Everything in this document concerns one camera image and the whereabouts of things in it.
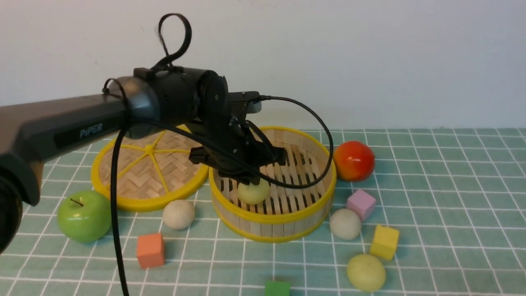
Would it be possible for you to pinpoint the red orange tomato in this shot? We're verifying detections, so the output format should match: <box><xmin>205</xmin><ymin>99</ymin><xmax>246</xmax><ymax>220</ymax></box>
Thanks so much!
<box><xmin>334</xmin><ymin>141</ymin><xmax>376</xmax><ymax>182</ymax></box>

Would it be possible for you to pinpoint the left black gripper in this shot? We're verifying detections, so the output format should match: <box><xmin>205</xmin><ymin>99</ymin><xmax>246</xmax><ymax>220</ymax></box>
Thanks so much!
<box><xmin>184</xmin><ymin>120</ymin><xmax>288</xmax><ymax>185</ymax></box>

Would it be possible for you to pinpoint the green cube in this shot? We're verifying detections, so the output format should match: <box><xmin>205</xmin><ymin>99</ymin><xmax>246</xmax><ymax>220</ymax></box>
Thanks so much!
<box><xmin>264</xmin><ymin>280</ymin><xmax>291</xmax><ymax>296</ymax></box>

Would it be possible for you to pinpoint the white bun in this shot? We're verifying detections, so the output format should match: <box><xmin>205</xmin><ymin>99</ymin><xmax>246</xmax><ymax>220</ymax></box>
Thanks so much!
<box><xmin>329</xmin><ymin>208</ymin><xmax>362</xmax><ymax>241</ymax></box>
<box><xmin>163</xmin><ymin>200</ymin><xmax>196</xmax><ymax>230</ymax></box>

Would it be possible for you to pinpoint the bamboo steamer tray yellow rim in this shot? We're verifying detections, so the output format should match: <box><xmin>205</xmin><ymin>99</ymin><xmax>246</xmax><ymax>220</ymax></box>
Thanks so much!
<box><xmin>209</xmin><ymin>126</ymin><xmax>337</xmax><ymax>243</ymax></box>

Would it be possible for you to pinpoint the woven bamboo steamer lid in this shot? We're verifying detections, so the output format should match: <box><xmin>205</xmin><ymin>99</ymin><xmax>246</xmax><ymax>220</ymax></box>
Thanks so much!
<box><xmin>117</xmin><ymin>131</ymin><xmax>209</xmax><ymax>212</ymax></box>

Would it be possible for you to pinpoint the green checkered tablecloth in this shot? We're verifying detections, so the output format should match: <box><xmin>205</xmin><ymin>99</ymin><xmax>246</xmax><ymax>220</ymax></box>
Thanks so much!
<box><xmin>0</xmin><ymin>129</ymin><xmax>526</xmax><ymax>296</ymax></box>

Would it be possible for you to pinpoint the yellow cube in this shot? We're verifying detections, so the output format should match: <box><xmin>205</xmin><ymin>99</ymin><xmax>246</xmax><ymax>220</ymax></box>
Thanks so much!
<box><xmin>369</xmin><ymin>224</ymin><xmax>400</xmax><ymax>260</ymax></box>

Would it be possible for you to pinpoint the pink cube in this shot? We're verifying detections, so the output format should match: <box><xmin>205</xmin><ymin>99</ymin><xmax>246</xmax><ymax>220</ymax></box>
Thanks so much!
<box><xmin>346</xmin><ymin>190</ymin><xmax>376</xmax><ymax>222</ymax></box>

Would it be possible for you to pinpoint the yellow-green bun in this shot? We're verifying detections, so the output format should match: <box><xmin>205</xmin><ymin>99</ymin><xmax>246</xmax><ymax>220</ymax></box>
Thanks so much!
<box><xmin>347</xmin><ymin>254</ymin><xmax>386</xmax><ymax>293</ymax></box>
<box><xmin>237</xmin><ymin>180</ymin><xmax>270</xmax><ymax>205</ymax></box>

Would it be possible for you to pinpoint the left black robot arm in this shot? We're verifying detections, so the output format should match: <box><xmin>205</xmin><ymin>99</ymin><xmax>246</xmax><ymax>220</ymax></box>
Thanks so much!
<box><xmin>0</xmin><ymin>66</ymin><xmax>286</xmax><ymax>251</ymax></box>

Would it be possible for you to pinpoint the green apple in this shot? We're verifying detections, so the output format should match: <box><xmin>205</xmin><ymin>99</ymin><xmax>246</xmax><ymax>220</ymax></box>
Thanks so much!
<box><xmin>57</xmin><ymin>190</ymin><xmax>112</xmax><ymax>243</ymax></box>

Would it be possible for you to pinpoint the left black cable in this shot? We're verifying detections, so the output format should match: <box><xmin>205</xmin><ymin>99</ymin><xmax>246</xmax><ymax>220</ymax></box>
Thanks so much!
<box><xmin>102</xmin><ymin>13</ymin><xmax>334</xmax><ymax>296</ymax></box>

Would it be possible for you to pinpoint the orange cube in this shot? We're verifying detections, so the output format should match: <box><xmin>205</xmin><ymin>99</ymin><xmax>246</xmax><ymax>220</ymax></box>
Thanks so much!
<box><xmin>136</xmin><ymin>233</ymin><xmax>165</xmax><ymax>269</ymax></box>

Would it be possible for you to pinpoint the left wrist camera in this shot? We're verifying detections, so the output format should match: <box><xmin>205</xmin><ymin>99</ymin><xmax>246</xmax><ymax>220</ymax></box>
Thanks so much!
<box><xmin>228</xmin><ymin>91</ymin><xmax>262</xmax><ymax>120</ymax></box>

